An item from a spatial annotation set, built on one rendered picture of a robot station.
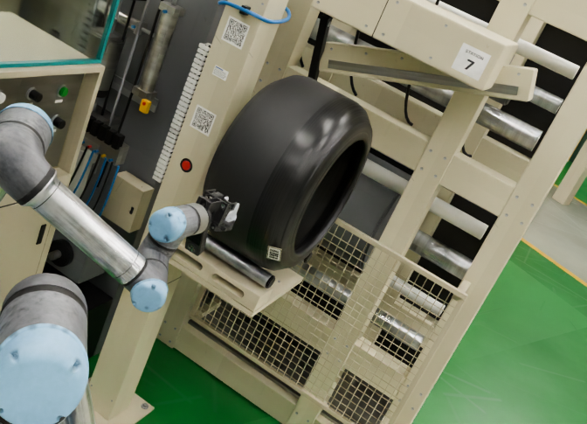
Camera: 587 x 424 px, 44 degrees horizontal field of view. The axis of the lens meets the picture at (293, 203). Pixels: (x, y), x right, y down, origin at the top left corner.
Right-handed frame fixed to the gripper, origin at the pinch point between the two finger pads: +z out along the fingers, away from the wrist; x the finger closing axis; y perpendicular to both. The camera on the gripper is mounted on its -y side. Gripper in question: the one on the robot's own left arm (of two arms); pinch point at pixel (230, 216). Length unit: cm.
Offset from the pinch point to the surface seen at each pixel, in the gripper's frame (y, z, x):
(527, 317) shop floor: -72, 348, -95
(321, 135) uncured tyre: 27.8, 16.0, -7.7
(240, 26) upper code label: 43, 24, 32
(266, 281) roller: -20.0, 24.6, -9.7
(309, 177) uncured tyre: 17.1, 12.7, -11.0
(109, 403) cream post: -101, 42, 28
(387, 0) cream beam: 68, 47, 2
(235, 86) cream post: 26.2, 26.6, 26.6
